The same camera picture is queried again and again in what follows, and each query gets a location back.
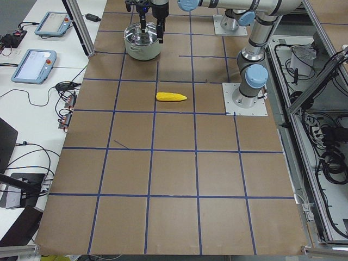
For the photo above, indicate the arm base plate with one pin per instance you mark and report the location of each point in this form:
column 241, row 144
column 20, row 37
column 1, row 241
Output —
column 238, row 105
column 225, row 26

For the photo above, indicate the pale green steel pot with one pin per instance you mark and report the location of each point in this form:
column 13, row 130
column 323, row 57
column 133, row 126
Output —
column 142, row 46

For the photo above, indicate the black power adapter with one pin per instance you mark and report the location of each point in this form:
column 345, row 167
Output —
column 92, row 18

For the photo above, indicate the teach pendant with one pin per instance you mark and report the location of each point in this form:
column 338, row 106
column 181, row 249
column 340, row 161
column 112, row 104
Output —
column 53, row 24
column 35, row 66

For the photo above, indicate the aluminium frame post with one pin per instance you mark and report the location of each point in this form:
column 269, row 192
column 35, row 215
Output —
column 74, row 12

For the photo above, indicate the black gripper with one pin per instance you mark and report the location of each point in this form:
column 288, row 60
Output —
column 160, row 11

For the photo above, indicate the lower teach pendant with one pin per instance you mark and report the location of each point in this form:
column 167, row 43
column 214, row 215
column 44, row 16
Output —
column 35, row 66

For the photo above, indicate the glass pot lid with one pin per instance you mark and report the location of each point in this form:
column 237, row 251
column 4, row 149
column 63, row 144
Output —
column 136, row 37

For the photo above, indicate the upper teach pendant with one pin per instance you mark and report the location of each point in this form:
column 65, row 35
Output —
column 53, row 24

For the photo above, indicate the yellow corn cob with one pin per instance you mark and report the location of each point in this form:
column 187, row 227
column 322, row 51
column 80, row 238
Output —
column 170, row 97

